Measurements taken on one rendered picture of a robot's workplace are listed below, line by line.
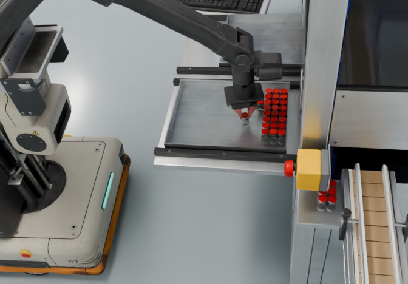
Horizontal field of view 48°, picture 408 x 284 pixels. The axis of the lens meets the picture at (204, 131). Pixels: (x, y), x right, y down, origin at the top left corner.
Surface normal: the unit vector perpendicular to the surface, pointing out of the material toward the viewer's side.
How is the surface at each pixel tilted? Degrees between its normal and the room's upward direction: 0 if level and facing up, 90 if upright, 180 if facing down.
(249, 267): 0
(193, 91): 0
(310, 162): 0
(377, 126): 90
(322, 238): 90
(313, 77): 90
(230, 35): 39
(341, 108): 90
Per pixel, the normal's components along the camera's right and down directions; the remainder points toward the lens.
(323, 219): -0.11, -0.64
